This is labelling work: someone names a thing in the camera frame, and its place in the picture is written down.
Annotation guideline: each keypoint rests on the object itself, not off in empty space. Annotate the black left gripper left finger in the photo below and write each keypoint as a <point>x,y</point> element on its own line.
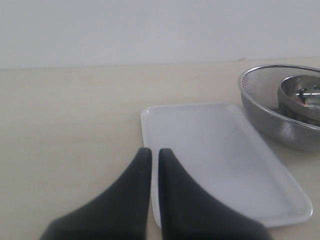
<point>118,213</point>

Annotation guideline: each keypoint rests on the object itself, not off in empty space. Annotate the steel mesh colander bowl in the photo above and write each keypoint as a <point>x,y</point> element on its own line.
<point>259,95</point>

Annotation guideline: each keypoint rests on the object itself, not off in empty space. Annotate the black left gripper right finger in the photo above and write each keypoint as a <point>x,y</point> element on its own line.
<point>188,212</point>

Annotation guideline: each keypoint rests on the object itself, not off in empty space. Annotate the white rectangular plastic tray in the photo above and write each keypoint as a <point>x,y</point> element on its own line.
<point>224,153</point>

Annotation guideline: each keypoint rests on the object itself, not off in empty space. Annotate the small stainless steel bowl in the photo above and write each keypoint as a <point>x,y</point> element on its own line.
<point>299,98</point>

